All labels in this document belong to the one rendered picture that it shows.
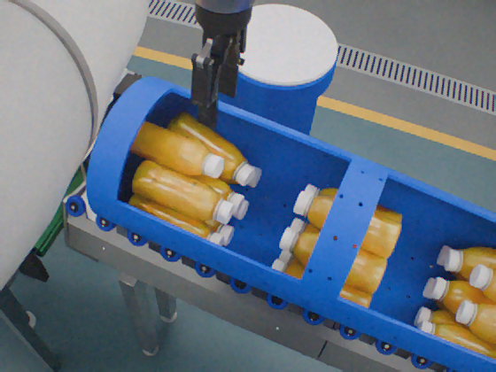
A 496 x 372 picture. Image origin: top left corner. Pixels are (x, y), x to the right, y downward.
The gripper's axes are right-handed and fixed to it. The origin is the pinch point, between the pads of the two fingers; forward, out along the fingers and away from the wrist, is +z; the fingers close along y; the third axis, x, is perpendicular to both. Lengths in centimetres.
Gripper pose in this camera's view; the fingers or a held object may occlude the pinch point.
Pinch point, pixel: (218, 96)
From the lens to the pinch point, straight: 91.5
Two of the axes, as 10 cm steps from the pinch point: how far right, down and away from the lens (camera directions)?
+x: -9.1, -3.9, 1.6
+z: -0.8, 5.2, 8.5
